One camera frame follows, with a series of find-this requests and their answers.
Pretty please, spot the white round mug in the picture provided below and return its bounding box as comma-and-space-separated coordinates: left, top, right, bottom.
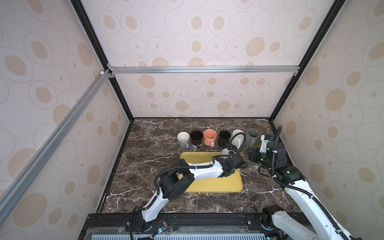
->
231, 129, 244, 150

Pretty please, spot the peach mug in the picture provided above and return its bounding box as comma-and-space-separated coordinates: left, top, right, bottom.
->
203, 129, 217, 148

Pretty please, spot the tall grey mug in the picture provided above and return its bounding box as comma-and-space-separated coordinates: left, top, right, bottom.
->
245, 128, 260, 148

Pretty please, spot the black mug white base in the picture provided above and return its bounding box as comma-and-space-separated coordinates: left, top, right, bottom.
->
190, 130, 204, 149

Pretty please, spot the short grey mug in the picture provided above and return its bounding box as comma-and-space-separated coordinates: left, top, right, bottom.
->
177, 132, 190, 149

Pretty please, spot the cream mug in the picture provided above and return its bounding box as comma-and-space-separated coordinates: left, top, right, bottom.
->
222, 148, 234, 155

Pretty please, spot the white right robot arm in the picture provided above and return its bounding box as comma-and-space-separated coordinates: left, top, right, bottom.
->
248, 140, 354, 240

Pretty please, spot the yellow tray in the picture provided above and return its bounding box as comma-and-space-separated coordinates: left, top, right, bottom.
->
180, 152, 243, 193

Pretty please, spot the aluminium crossbar back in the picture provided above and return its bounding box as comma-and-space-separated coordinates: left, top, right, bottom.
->
101, 65, 300, 75

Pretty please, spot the aluminium crossbar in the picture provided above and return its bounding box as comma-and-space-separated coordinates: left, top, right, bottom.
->
1, 69, 112, 225
101, 65, 300, 75

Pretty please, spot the aluminium crossbar left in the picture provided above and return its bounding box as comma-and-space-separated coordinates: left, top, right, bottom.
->
1, 69, 112, 225

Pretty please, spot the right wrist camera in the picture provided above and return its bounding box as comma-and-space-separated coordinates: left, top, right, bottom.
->
260, 135, 274, 153

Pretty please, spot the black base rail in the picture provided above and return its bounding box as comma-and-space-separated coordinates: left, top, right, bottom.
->
79, 213, 290, 240

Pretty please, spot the black corrugated cable right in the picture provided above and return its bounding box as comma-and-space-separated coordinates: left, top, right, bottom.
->
269, 125, 352, 240

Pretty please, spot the black right corner post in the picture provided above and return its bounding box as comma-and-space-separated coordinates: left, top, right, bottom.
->
269, 0, 347, 123

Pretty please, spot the black corner frame post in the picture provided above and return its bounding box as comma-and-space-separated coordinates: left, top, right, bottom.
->
70, 0, 134, 121

